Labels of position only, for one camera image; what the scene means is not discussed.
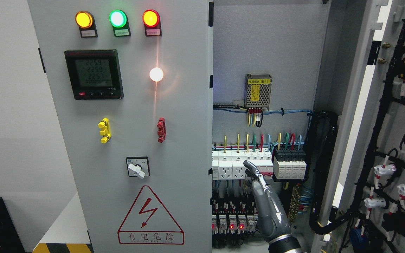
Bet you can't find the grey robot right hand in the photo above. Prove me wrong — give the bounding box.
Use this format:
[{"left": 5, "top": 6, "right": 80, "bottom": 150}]
[{"left": 243, "top": 160, "right": 291, "bottom": 245}]

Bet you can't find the grey cabinet door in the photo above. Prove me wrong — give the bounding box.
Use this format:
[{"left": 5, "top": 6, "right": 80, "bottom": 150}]
[
  {"left": 28, "top": 0, "right": 213, "bottom": 253},
  {"left": 309, "top": 0, "right": 405, "bottom": 253}
]

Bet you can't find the red indicator lamp left door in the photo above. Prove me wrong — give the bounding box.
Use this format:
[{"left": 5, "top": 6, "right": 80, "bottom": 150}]
[{"left": 142, "top": 9, "right": 162, "bottom": 37}]

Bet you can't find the green indicator lamp left door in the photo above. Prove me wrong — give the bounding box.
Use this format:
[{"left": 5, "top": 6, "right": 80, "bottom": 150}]
[{"left": 109, "top": 9, "right": 131, "bottom": 37}]

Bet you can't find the yellow indicator lamp left door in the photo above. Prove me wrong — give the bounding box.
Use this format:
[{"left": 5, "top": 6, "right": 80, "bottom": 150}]
[{"left": 75, "top": 11, "right": 98, "bottom": 38}]

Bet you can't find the lower relay terminal row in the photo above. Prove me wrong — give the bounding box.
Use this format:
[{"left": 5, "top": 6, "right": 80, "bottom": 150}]
[{"left": 211, "top": 193, "right": 259, "bottom": 235}]

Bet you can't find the black grey surge protector block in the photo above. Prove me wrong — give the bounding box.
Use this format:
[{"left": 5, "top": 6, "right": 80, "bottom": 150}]
[{"left": 272, "top": 148, "right": 307, "bottom": 182}]

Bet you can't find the white socket breaker row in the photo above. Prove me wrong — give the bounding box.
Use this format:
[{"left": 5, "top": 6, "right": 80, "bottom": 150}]
[{"left": 212, "top": 150, "right": 273, "bottom": 181}]

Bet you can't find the red triangle warning sticker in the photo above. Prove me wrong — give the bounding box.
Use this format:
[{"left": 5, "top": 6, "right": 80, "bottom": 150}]
[{"left": 117, "top": 185, "right": 185, "bottom": 245}]

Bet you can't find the metal mesh power supply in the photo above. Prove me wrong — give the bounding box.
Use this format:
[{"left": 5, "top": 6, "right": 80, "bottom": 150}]
[{"left": 244, "top": 74, "right": 272, "bottom": 108}]

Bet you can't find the white glowing indicator lamp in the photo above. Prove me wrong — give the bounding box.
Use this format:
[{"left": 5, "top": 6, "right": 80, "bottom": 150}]
[{"left": 149, "top": 67, "right": 164, "bottom": 82}]

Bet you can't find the black digital power meter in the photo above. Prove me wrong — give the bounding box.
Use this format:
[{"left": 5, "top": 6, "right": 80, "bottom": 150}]
[{"left": 64, "top": 49, "right": 124, "bottom": 100}]

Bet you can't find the black cable loom right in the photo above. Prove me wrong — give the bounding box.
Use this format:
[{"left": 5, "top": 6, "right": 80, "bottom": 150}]
[{"left": 309, "top": 111, "right": 351, "bottom": 235}]

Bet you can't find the red terminal post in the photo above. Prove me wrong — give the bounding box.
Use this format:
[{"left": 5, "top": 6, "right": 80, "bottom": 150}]
[{"left": 156, "top": 117, "right": 167, "bottom": 143}]

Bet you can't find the white rotary selector switch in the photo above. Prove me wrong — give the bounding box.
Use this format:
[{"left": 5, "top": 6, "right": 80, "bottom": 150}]
[{"left": 126, "top": 156, "right": 150, "bottom": 179}]

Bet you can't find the yellow terminal post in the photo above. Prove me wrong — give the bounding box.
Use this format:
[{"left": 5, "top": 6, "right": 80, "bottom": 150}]
[{"left": 98, "top": 117, "right": 111, "bottom": 144}]

